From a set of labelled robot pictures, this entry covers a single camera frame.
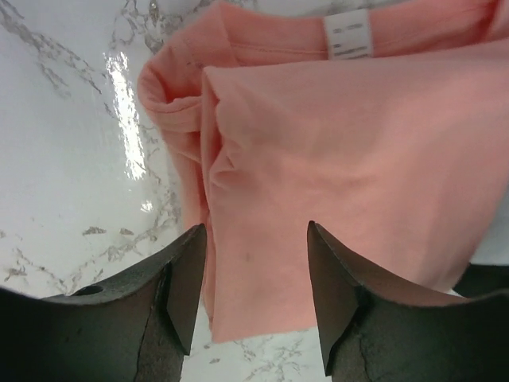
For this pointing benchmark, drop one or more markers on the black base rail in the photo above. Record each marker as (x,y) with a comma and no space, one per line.
(479,280)

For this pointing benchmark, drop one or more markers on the pink t shirt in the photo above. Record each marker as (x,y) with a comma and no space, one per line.
(389,127)

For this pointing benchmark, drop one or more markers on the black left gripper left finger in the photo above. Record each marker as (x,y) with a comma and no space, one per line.
(136,325)

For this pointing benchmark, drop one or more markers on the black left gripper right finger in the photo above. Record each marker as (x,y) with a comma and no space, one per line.
(376,326)

